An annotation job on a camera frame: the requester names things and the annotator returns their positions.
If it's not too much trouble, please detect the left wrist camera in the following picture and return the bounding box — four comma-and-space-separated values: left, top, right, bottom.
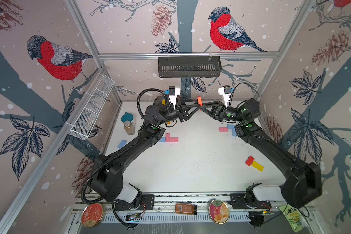
165, 86, 181, 109

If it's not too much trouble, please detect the red round tin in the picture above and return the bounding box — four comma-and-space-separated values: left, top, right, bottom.
81, 203, 106, 228

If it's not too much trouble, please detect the pink round cup lid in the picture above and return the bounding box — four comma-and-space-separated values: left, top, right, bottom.
209, 199, 230, 224

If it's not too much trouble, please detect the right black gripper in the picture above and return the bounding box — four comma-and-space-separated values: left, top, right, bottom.
202, 102, 247, 125

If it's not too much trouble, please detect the black hanging shelf basket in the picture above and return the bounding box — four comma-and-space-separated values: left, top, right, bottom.
158, 56, 222, 78

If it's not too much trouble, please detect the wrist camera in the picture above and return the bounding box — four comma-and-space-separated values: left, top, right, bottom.
218, 85, 232, 107
165, 86, 181, 109

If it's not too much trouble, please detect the blue block table edge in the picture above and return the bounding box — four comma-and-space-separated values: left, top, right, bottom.
118, 140, 127, 149

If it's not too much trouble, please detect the white wire basket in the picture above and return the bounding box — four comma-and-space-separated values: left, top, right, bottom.
69, 74, 115, 140

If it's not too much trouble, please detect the brown spice jar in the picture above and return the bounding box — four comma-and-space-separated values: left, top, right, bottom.
123, 121, 136, 135

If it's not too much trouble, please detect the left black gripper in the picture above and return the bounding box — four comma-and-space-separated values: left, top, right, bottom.
156, 100, 199, 128

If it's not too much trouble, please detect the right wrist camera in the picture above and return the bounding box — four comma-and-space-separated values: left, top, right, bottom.
218, 85, 232, 107

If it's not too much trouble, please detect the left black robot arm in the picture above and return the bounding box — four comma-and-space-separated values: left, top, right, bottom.
81, 86, 203, 208

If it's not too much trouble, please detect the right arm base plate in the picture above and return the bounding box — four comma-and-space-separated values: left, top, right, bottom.
228, 193, 272, 210

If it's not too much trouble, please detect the green snack packet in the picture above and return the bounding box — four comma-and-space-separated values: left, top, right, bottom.
279, 204, 310, 233

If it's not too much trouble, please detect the pink block right cluster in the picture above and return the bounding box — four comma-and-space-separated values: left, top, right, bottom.
219, 127, 229, 132

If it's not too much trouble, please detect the brown packet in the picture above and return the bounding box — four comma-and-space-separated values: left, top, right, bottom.
175, 203, 198, 215

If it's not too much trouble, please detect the red block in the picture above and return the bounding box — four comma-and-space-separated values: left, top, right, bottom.
245, 156, 254, 166
197, 96, 203, 106

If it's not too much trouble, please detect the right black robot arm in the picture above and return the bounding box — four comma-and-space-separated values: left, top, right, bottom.
200, 99, 322, 208

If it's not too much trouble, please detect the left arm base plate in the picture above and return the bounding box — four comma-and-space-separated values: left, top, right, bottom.
114, 194, 155, 211

